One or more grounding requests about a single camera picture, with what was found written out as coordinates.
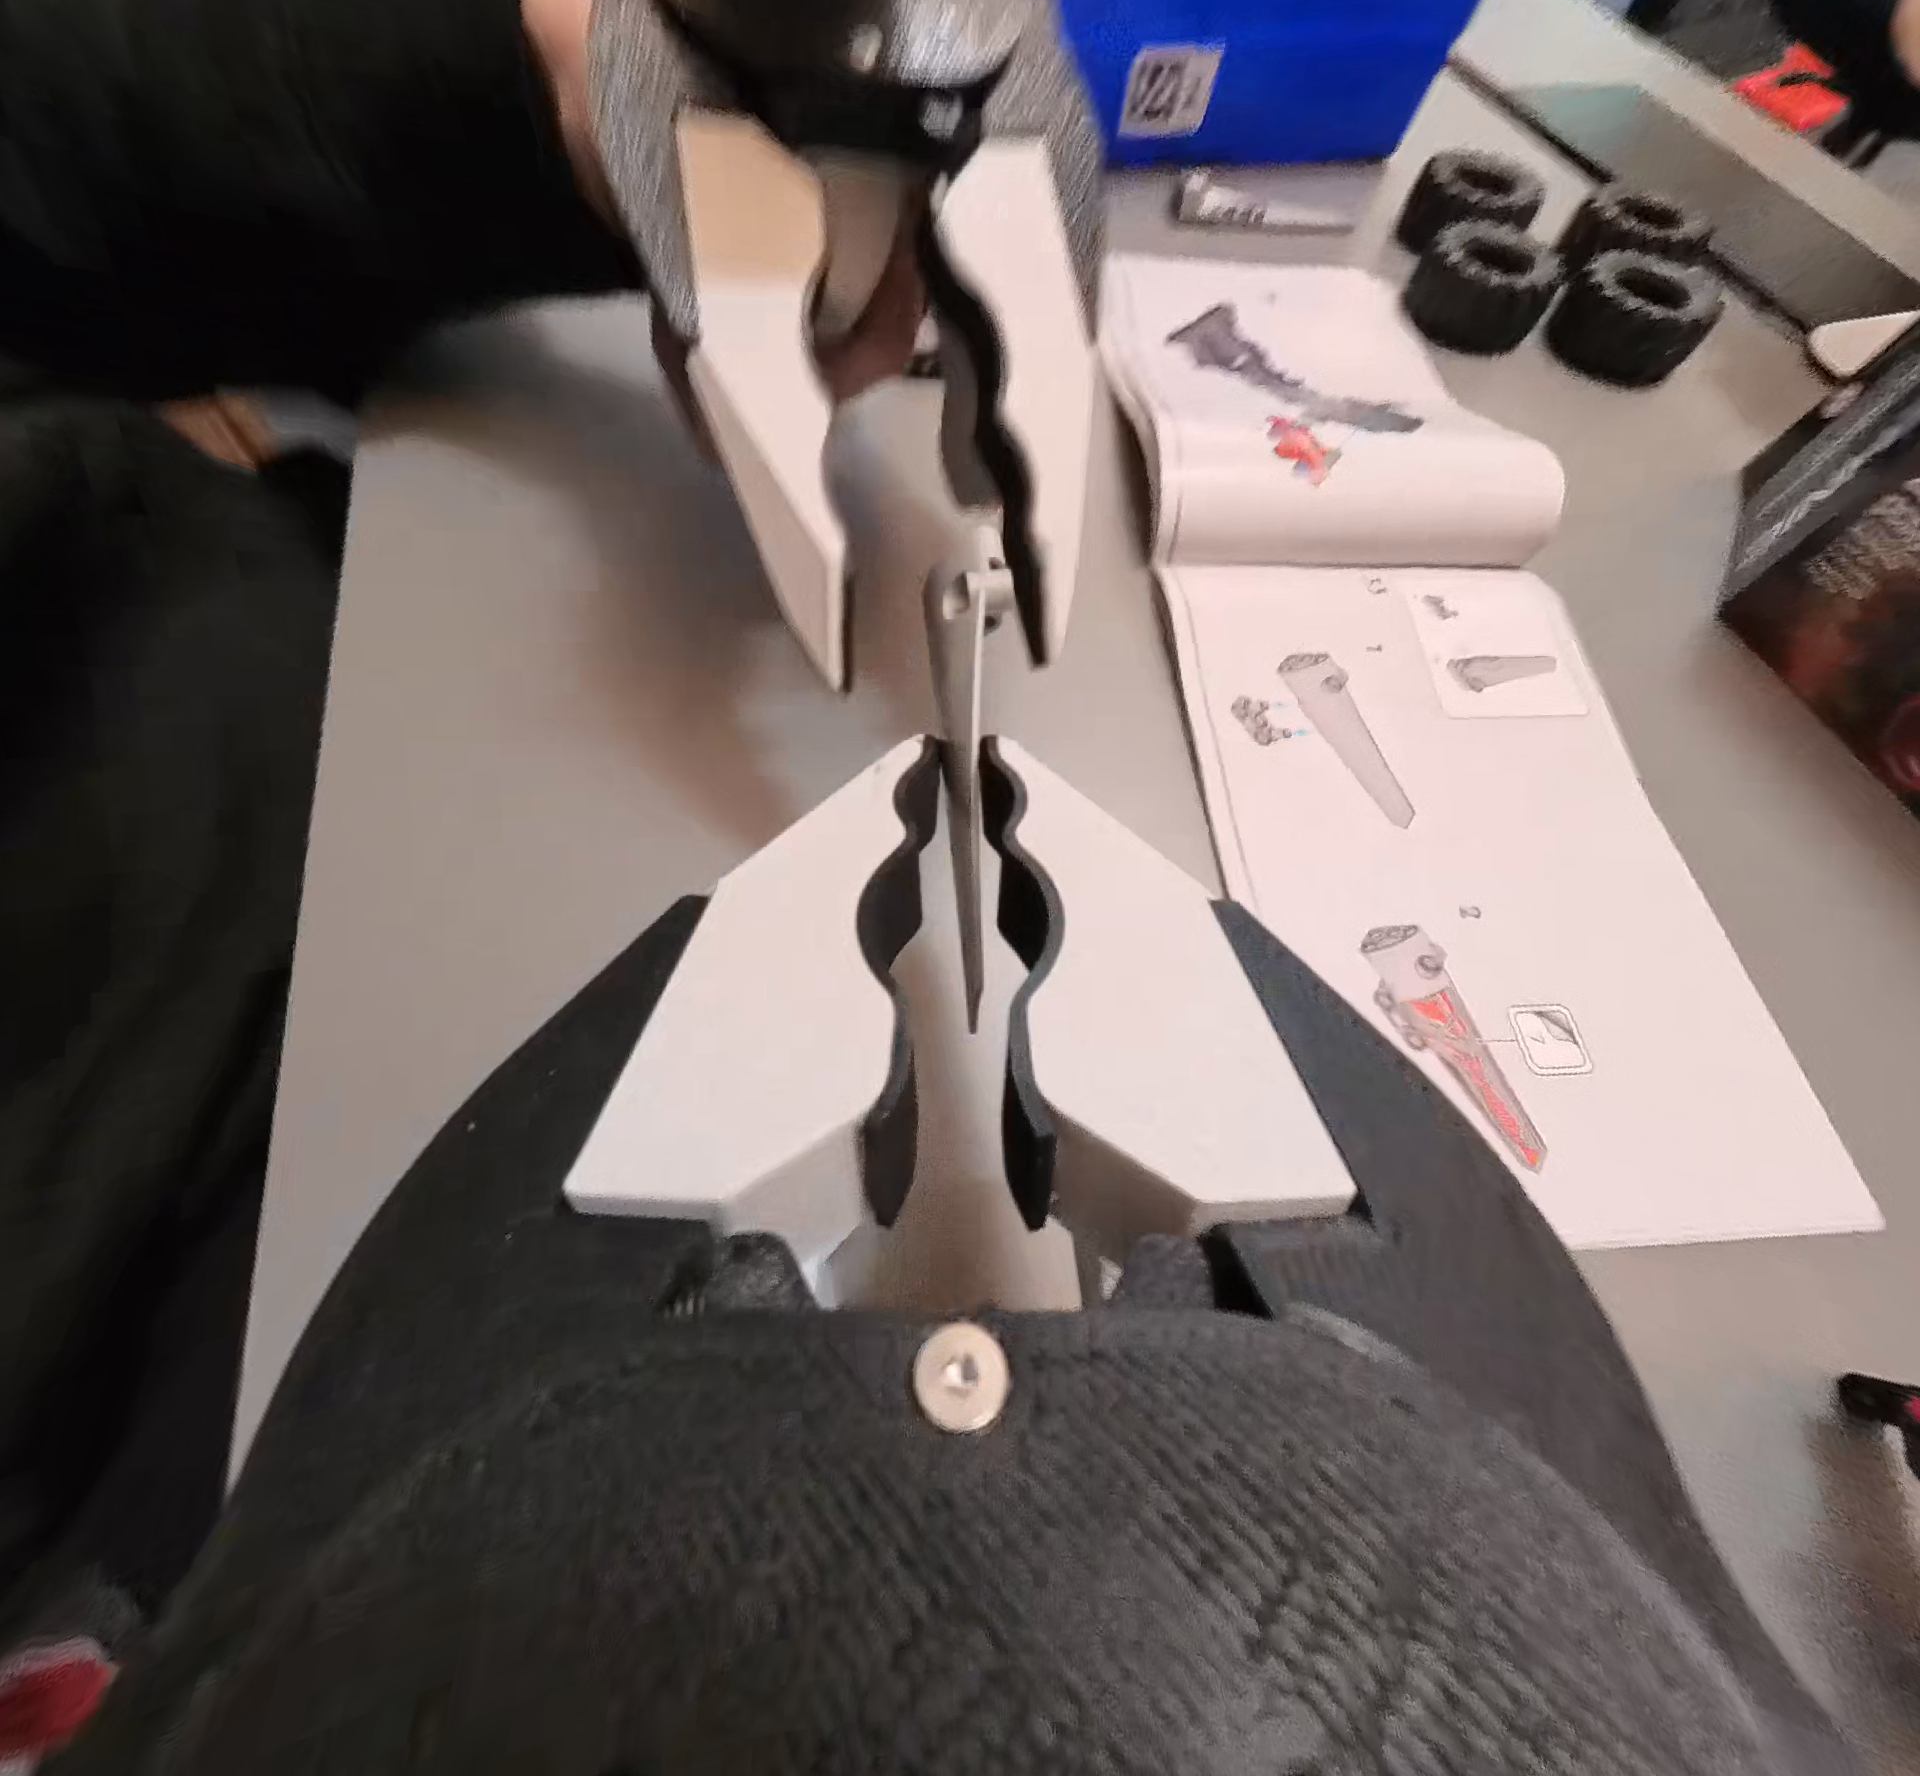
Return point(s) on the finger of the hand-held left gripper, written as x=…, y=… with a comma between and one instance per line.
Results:
x=1042, y=351
x=751, y=351

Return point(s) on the person's black clothing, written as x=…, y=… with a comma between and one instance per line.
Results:
x=134, y=906

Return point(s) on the grey desk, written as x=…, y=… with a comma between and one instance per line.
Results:
x=601, y=757

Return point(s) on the person's left hand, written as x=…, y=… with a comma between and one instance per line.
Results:
x=558, y=81

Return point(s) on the white instruction booklet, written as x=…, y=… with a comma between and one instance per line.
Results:
x=1500, y=786

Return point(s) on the black pink toy part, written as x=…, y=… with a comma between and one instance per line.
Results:
x=1886, y=1416

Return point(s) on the red white object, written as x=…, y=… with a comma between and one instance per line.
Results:
x=45, y=1700

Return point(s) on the long grey wedge toy panel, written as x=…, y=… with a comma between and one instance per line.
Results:
x=960, y=786

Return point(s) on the person's left forearm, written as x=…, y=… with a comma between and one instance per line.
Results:
x=224, y=157

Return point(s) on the black toy tyre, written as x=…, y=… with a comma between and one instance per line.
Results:
x=1638, y=238
x=1484, y=291
x=1632, y=325
x=1470, y=198

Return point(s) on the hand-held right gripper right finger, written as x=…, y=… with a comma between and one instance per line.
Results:
x=1170, y=1057

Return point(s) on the white flat object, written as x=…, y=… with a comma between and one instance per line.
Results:
x=1868, y=344

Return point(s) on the black red blurred object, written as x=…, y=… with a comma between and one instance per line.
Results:
x=1844, y=50

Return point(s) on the black toy set box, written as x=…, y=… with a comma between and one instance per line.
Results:
x=1844, y=577

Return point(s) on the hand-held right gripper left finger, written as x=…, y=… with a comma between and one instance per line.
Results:
x=751, y=1057

